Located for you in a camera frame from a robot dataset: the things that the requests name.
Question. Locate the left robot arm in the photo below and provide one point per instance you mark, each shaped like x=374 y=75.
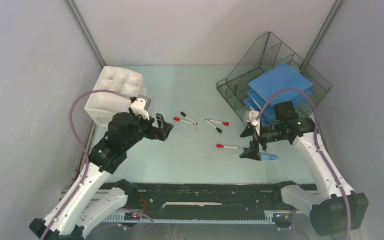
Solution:
x=73 y=218

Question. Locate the green wire mesh organizer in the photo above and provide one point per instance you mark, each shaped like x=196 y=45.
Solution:
x=267 y=52

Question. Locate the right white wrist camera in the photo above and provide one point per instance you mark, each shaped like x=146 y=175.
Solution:
x=252 y=118

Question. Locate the blue highlighter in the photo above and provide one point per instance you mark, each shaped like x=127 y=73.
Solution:
x=266 y=156

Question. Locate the red cap marker right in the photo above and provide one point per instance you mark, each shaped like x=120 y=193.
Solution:
x=225 y=123

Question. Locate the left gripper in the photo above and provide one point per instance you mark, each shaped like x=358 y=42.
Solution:
x=160 y=133

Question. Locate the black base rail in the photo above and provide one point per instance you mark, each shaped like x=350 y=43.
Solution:
x=208 y=202

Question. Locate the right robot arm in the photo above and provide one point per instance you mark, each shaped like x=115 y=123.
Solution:
x=337 y=208

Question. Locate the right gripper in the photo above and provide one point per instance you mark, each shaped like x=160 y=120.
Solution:
x=249 y=131

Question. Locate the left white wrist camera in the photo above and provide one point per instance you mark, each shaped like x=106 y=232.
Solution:
x=140 y=106

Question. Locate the black cap marker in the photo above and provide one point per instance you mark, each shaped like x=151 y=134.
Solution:
x=189 y=118
x=214 y=126

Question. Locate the red cap marker bottom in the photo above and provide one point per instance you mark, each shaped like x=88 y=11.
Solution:
x=222 y=146

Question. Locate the red cap marker left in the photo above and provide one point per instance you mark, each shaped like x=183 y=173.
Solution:
x=177 y=119

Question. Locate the red cap marker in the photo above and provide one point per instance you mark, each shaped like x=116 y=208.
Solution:
x=225 y=123
x=222 y=146
x=177 y=119

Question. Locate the black cap marker lower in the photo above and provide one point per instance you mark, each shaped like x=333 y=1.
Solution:
x=214 y=126

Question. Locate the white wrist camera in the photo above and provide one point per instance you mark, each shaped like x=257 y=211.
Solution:
x=140 y=106
x=252 y=118

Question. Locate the white plastic drawer organizer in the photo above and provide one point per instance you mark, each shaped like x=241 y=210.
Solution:
x=123 y=84

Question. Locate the black cap marker upper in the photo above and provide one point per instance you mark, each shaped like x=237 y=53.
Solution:
x=189 y=118

